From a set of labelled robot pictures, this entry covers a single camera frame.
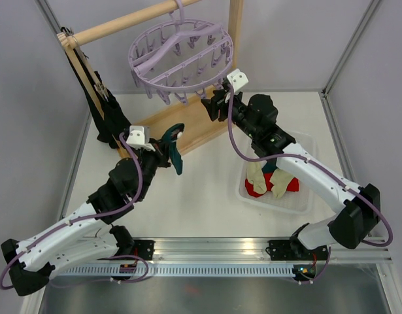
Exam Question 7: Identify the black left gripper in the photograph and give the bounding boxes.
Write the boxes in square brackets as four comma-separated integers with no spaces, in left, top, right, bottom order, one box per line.
[134,137,172,200]

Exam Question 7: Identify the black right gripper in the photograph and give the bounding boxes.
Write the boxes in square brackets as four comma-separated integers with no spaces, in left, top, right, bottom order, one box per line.
[201,88,258,140]

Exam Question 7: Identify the green christmas sock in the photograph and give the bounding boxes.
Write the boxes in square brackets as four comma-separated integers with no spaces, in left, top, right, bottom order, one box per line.
[161,123,185,175]

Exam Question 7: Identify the purple round clip hanger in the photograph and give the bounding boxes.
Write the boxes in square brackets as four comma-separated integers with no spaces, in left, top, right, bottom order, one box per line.
[128,1,234,105]

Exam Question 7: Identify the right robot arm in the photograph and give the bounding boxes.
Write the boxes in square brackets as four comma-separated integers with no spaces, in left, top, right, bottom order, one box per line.
[201,82,380,258]

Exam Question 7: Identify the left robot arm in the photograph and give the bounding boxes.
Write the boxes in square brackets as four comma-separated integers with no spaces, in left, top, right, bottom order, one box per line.
[0,137,182,296]

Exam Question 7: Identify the black shorts on hanger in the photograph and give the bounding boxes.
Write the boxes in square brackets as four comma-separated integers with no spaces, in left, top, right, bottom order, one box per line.
[69,61,131,149]

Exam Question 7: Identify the wooden rack base tray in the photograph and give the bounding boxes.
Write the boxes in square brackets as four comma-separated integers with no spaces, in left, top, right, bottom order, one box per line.
[116,94,227,155]

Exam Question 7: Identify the cream sock left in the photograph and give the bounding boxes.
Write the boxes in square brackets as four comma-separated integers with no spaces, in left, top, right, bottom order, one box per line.
[246,162,267,196]

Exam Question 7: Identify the cream sock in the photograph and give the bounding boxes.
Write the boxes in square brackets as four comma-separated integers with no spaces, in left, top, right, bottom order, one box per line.
[271,169,294,199]
[246,162,267,196]

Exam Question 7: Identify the cream sock right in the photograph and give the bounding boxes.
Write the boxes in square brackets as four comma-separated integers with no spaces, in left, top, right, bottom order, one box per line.
[271,169,294,199]

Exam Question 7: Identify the red sock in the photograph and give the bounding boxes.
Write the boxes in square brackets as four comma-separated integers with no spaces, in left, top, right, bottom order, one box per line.
[244,173,300,198]

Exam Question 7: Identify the white plastic basket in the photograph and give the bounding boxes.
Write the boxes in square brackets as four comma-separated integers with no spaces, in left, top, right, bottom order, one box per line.
[235,129,316,215]

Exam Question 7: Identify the wooden rack top rod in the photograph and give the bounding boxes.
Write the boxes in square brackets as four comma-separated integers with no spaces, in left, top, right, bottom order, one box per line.
[71,0,201,46]

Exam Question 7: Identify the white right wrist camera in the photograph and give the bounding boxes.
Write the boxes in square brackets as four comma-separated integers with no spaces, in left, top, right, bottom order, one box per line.
[226,69,249,93]

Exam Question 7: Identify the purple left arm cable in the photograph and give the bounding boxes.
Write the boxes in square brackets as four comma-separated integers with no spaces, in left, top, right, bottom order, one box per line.
[0,130,149,290]

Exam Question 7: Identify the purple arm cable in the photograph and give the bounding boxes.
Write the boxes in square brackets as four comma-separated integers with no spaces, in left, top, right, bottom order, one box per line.
[228,86,394,285]
[0,130,149,290]

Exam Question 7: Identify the wooden rack right post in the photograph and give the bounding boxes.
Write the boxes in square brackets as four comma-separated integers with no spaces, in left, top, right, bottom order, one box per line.
[228,0,244,69]

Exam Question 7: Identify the wooden rack post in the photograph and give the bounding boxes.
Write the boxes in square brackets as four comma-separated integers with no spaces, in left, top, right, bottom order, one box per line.
[228,0,244,69]
[57,33,105,120]

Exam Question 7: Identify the aluminium mounting rail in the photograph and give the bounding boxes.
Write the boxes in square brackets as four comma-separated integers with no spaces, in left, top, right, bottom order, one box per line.
[151,237,392,264]

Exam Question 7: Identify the wooden rack left post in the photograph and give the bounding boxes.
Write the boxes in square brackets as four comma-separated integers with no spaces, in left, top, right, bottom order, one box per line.
[57,33,105,120]

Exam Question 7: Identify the white slotted cable duct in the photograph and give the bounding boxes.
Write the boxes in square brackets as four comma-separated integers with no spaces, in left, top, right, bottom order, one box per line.
[62,263,295,277]

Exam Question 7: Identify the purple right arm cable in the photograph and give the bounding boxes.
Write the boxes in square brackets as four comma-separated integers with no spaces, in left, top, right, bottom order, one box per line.
[228,86,394,285]

